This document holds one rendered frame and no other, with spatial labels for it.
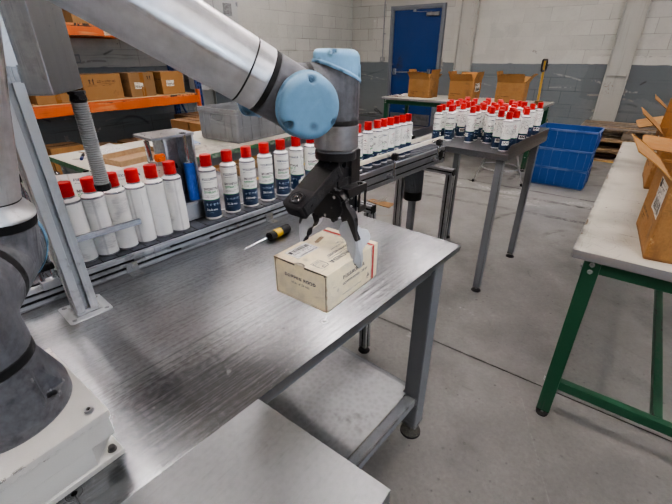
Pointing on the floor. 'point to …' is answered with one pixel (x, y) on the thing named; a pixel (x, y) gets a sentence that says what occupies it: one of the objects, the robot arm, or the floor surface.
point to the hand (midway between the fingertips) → (327, 258)
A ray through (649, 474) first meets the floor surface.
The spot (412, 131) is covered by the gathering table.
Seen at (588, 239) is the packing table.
